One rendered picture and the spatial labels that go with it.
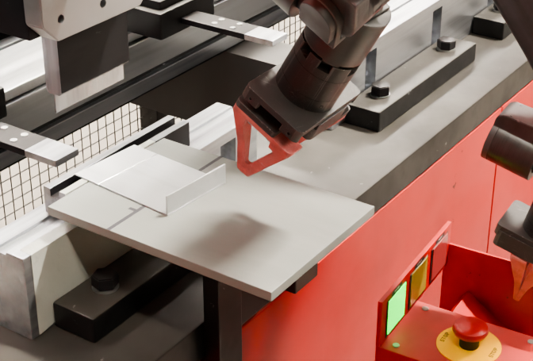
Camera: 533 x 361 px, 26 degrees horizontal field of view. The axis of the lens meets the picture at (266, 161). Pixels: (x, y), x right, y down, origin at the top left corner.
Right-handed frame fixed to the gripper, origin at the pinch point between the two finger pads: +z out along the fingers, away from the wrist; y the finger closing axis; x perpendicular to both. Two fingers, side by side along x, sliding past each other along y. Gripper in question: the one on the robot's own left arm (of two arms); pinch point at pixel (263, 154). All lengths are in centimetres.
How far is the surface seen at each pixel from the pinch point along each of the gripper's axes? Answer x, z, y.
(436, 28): -8, 23, -73
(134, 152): -12.8, 15.2, -3.2
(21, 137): -23.3, 20.9, 1.3
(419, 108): 1, 23, -54
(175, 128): -12.8, 15.6, -10.4
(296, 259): 9.1, 2.6, 4.5
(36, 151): -20.1, 19.0, 2.8
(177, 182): -6.2, 11.3, -0.7
